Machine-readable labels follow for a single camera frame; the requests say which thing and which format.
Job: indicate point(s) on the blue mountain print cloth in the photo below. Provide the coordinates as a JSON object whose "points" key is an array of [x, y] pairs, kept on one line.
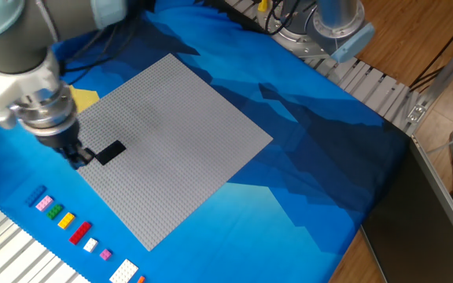
{"points": [[269, 220]]}

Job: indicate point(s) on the large white Lego plate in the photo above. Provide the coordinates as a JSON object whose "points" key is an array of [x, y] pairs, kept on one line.
{"points": [[123, 271]]}

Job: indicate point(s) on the pink Lego brick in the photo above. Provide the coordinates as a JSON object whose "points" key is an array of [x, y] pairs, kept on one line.
{"points": [[44, 203]]}

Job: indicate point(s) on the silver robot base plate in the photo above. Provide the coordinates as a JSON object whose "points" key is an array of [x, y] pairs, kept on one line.
{"points": [[293, 41]]}

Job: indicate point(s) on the large grey Lego baseplate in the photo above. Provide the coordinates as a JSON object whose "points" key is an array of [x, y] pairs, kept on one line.
{"points": [[179, 157]]}

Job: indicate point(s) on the dark panel with metal frame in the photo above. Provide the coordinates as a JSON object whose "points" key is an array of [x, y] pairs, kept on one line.
{"points": [[411, 228]]}

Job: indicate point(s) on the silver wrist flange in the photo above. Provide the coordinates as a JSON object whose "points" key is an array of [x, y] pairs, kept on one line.
{"points": [[47, 112]]}

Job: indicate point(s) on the red Lego brick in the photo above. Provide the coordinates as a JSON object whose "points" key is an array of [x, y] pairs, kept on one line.
{"points": [[80, 232]]}

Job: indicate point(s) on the blue Lego brick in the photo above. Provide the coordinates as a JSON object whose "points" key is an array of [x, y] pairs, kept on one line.
{"points": [[35, 195]]}

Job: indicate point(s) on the aluminium beam with corner bracket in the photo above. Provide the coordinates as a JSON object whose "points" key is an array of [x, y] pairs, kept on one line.
{"points": [[443, 78]]}

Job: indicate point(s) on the small magenta Lego brick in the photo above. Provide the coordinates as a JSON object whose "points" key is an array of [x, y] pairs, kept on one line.
{"points": [[105, 254]]}

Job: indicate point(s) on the small yellow object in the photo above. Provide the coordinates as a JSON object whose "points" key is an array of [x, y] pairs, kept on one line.
{"points": [[263, 5]]}

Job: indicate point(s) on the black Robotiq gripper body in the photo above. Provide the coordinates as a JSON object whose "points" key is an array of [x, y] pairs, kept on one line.
{"points": [[61, 138]]}

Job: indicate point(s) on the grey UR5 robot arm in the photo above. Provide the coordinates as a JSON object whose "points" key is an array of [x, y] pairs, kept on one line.
{"points": [[14, 39]]}

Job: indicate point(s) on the orange Lego brick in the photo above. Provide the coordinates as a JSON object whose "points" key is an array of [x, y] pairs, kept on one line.
{"points": [[141, 279]]}

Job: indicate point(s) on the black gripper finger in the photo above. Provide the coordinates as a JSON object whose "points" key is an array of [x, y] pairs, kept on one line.
{"points": [[87, 154], [75, 159]]}

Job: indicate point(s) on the black Lego plate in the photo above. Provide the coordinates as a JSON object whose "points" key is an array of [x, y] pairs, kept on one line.
{"points": [[110, 152]]}

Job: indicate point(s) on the yellow Lego brick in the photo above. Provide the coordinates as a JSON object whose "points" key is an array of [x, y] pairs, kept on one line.
{"points": [[66, 220]]}

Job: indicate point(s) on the small white Lego brick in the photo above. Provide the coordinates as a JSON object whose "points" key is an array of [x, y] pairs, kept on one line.
{"points": [[90, 245]]}

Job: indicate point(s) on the green Lego brick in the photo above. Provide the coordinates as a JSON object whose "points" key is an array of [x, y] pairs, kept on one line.
{"points": [[54, 211]]}

